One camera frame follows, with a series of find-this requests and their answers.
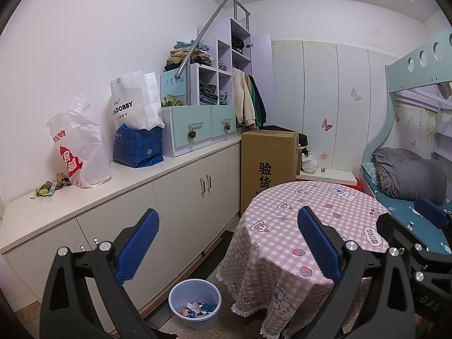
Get brown cardboard box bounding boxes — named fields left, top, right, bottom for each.
left=241, top=130, right=299, bottom=213

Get white wardrobe doors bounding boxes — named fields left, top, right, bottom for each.
left=266, top=41, right=396, bottom=175

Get teal bed mattress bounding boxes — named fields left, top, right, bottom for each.
left=359, top=162, right=451, bottom=255

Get folded clothes pile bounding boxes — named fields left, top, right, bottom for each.
left=164, top=39, right=213, bottom=72

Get cream hanging jacket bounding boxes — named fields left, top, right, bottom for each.
left=232, top=68, right=256, bottom=129

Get white plastic bag on floor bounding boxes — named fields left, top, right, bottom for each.
left=300, top=151, right=318, bottom=175

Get pink checkered tablecloth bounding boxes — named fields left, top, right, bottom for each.
left=217, top=181, right=388, bottom=338

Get white low cabinet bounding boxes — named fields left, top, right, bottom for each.
left=1, top=137, right=241, bottom=314

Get mint bunk bed frame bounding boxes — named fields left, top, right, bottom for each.
left=362, top=28, right=451, bottom=172

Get light blue trash bin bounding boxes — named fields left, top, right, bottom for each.
left=168, top=279, right=222, bottom=330

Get blue white snack wrapper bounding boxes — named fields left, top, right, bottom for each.
left=180, top=302, right=217, bottom=318

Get white low platform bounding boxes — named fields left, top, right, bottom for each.
left=296, top=168, right=358, bottom=186

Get pink butterfly sticker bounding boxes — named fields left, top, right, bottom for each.
left=321, top=119, right=333, bottom=132

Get white red plastic bag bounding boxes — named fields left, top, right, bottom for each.
left=47, top=95, right=111, bottom=188

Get grey folded blanket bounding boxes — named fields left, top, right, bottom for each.
left=371, top=148, right=447, bottom=205

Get mint drawer unit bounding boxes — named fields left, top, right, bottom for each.
left=162, top=105, right=236, bottom=158

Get grey metal handrail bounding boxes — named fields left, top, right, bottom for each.
left=173, top=0, right=251, bottom=81

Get blue tissue pack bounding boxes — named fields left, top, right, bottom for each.
left=113, top=124, right=164, bottom=168

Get white paper shopping bag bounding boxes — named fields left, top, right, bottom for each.
left=110, top=70, right=165, bottom=130

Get lilac cubby shelf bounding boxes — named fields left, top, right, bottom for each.
left=190, top=18, right=252, bottom=106

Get small toys on counter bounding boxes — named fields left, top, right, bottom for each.
left=31, top=172, right=71, bottom=199

